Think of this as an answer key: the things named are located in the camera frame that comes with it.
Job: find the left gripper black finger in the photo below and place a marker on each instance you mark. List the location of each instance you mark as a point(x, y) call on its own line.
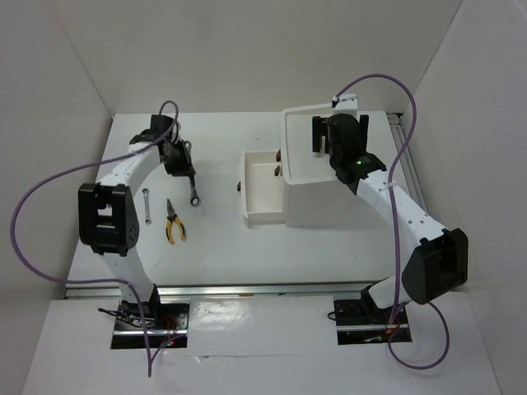
point(190, 170)
point(174, 169)

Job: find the aluminium front rail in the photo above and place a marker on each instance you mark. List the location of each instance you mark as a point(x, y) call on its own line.
point(346, 287)

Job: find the small silver wrench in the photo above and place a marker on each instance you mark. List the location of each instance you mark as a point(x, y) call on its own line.
point(145, 193)

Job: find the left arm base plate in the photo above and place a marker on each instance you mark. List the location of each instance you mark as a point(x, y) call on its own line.
point(169, 329)

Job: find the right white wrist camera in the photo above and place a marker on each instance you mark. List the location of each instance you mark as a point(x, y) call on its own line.
point(345, 104)

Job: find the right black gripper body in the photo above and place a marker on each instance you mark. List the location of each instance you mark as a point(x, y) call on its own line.
point(357, 134)

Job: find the large ratchet wrench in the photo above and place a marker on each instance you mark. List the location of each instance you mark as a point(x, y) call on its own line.
point(195, 200)

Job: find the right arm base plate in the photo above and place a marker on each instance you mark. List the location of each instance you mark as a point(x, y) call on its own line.
point(357, 324)

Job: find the yellow black pliers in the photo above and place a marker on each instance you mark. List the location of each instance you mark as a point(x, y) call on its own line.
point(173, 221)

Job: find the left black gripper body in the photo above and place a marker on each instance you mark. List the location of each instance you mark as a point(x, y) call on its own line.
point(177, 155)

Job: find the white drawer cabinet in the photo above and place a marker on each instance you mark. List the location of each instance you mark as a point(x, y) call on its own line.
point(313, 196)

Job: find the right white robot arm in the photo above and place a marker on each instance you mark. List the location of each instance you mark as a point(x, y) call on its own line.
point(432, 259)

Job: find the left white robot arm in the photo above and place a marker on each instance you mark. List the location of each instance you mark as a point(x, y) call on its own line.
point(108, 220)

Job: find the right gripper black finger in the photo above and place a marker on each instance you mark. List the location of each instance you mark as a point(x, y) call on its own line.
point(320, 134)
point(363, 127)

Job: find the aluminium side rail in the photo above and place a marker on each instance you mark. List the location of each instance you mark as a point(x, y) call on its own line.
point(400, 125)

